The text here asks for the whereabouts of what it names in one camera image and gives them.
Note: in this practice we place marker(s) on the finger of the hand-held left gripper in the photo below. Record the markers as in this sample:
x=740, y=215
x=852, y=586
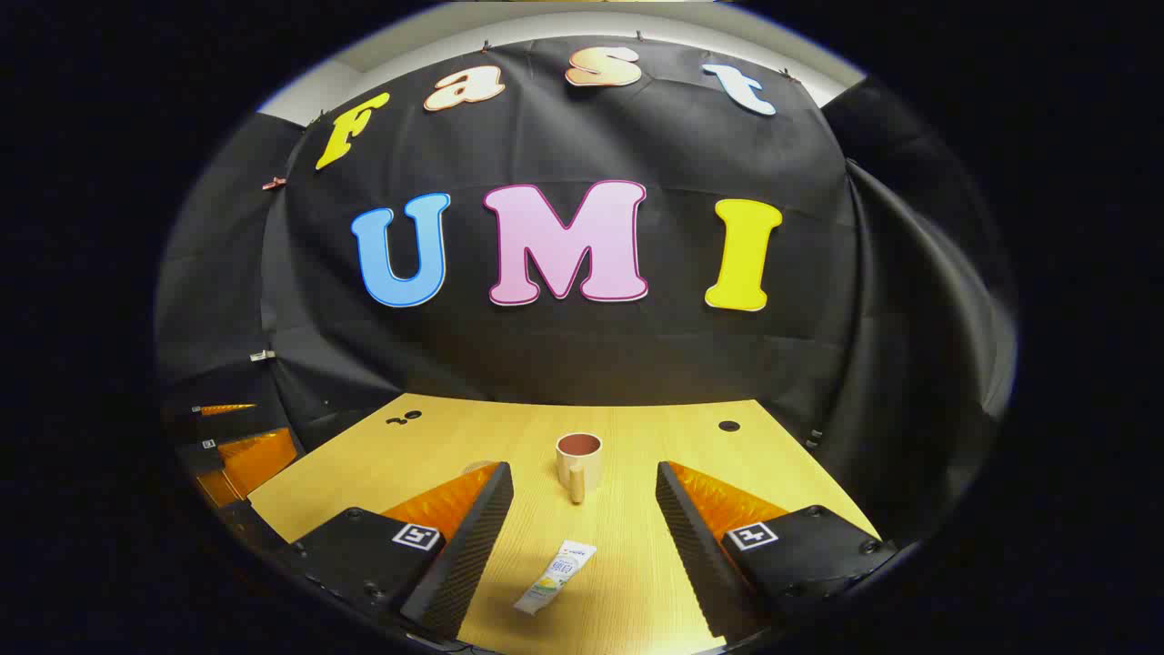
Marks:
x=218, y=424
x=259, y=459

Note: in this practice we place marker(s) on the round cork coaster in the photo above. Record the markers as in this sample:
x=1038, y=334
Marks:
x=477, y=467

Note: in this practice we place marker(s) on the wooden desktop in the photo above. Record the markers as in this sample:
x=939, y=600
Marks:
x=618, y=546

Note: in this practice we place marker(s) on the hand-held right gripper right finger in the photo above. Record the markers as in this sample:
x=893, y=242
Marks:
x=696, y=537

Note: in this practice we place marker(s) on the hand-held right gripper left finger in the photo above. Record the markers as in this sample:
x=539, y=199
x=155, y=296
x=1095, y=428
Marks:
x=473, y=537

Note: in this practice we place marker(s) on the white toothpaste tube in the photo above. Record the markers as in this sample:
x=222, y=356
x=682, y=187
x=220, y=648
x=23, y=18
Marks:
x=555, y=578

